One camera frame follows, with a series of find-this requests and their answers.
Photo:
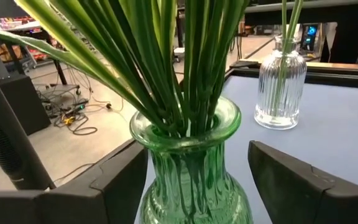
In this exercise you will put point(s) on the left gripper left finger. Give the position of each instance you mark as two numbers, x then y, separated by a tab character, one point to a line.
89	202

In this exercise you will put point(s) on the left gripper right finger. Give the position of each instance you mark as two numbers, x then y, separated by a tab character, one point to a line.
306	202

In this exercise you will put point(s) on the blue artificial flower bunch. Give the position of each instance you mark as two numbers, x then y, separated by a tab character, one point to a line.
73	46
166	46
204	46

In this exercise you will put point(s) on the long green stem above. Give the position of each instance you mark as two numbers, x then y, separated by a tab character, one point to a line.
294	18

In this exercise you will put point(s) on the bright red artificial tulip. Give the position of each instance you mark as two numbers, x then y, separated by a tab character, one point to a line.
300	7
284	18

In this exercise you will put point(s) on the green glass vase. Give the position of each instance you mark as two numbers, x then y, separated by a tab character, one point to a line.
191	193

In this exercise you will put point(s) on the ribbed clear glass vase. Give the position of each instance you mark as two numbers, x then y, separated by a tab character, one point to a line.
280	93

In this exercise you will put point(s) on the blue table mat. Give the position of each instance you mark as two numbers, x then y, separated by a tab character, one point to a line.
337	140

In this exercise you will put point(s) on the black floor box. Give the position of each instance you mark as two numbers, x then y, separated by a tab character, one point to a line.
26	102

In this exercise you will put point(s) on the blue lit computer case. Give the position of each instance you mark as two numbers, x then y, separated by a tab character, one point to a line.
310	34

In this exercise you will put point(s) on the black floor stand post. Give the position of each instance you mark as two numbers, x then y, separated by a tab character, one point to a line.
8	140

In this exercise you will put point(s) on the black frame bracket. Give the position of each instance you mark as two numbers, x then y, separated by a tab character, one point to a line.
244	64

